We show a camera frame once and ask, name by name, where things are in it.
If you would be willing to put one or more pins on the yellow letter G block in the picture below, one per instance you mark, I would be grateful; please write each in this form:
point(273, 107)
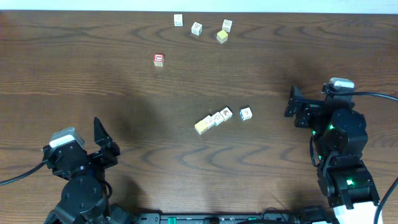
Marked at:
point(245, 113)

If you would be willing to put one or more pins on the green edged wooden block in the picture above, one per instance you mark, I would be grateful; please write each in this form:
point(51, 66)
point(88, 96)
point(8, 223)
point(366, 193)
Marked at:
point(217, 118)

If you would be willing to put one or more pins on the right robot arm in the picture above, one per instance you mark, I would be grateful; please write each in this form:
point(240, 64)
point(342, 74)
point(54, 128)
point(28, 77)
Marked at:
point(346, 183)

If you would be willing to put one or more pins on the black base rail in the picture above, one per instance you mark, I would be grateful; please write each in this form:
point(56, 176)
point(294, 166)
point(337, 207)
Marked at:
point(308, 215)

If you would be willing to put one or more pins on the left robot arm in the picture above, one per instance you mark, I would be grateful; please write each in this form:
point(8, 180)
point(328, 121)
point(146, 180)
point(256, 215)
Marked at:
point(85, 197)

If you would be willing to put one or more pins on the yellow letter K block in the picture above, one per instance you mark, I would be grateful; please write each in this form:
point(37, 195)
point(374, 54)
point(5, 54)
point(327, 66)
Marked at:
point(226, 113)

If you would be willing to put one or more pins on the red top wooden block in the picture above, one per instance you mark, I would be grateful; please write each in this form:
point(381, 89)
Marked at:
point(158, 60)

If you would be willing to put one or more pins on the yellow block with ball picture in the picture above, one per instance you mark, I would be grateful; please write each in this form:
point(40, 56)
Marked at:
point(201, 127)

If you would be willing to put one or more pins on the wooden block with lattice top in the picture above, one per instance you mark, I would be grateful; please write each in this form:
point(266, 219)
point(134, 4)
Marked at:
point(227, 24)

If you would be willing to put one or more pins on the wooden block with number three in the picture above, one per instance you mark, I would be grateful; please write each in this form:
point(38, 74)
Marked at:
point(196, 28)

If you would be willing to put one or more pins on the plain white wooden block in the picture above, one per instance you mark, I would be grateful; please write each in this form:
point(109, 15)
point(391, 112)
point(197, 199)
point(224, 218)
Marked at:
point(209, 121)

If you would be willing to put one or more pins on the yellow top wooden block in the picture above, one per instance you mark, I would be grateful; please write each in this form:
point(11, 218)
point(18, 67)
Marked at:
point(222, 36)

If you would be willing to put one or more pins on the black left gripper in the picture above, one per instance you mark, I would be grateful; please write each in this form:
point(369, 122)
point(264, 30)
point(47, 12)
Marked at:
point(94, 157)

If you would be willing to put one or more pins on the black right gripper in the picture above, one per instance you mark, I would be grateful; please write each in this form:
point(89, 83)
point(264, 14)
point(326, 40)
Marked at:
point(296, 100)

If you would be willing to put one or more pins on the wooden block with animal drawing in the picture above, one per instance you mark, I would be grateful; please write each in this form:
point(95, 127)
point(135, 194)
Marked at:
point(178, 20)

